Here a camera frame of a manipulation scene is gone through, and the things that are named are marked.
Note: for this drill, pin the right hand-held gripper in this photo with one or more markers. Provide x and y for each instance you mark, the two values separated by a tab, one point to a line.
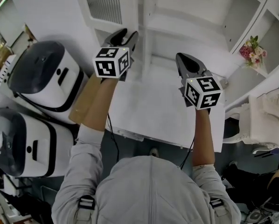
203	92

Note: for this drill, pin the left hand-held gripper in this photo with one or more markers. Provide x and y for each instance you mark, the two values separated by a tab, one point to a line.
106	65

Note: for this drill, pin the white ribbed-glass cabinet door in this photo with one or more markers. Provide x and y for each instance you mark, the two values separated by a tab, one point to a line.
104	6

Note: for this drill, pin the person's right forearm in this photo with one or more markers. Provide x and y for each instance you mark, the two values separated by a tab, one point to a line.
203	136

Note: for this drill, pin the person's left forearm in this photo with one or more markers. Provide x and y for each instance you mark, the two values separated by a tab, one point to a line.
99	104

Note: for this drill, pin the white cabinet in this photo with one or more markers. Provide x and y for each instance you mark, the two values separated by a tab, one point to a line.
176	55

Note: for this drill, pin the pink flower bouquet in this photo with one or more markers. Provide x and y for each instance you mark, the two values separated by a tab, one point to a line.
253	52

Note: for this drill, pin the brown cardboard box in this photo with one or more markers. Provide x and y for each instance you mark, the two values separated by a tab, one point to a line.
82	101

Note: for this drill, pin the white and black robot machine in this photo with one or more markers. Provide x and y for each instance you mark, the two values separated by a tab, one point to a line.
25	142
46	78

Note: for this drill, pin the white open shelf unit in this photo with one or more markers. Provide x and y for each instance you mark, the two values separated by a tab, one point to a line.
265	20

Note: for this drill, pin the white ornate chair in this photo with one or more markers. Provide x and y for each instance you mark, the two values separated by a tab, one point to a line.
258	120

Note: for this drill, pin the person's white shoe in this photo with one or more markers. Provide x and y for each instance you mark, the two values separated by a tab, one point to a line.
154	151

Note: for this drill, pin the person's grey hooded jacket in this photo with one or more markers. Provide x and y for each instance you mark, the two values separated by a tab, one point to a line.
144	190

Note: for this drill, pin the grey and white device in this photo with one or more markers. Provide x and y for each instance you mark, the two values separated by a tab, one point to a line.
260	216

